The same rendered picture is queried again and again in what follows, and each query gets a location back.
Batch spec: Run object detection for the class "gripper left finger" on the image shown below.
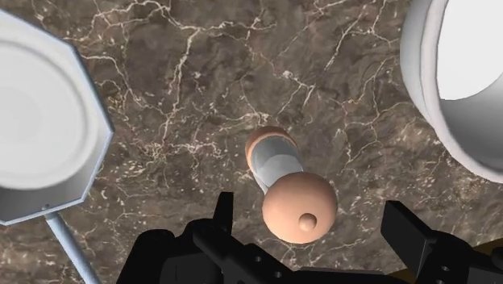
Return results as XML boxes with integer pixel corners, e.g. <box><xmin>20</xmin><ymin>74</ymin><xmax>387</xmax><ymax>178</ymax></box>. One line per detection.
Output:
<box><xmin>116</xmin><ymin>191</ymin><xmax>300</xmax><ymax>284</ymax></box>

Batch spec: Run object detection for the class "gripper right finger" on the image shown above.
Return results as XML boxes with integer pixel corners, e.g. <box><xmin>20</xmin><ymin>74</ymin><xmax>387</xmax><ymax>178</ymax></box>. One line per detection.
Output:
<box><xmin>380</xmin><ymin>200</ymin><xmax>503</xmax><ymax>284</ymax></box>

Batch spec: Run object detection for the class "white round bowl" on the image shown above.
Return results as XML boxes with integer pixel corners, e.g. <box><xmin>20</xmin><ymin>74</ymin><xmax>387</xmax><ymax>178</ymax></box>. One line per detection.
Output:
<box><xmin>400</xmin><ymin>0</ymin><xmax>503</xmax><ymax>184</ymax></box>

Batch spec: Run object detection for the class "white octagonal pan with handle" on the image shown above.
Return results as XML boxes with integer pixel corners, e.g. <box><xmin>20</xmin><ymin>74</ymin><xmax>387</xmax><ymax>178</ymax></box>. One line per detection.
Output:
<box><xmin>0</xmin><ymin>8</ymin><xmax>115</xmax><ymax>284</ymax></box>

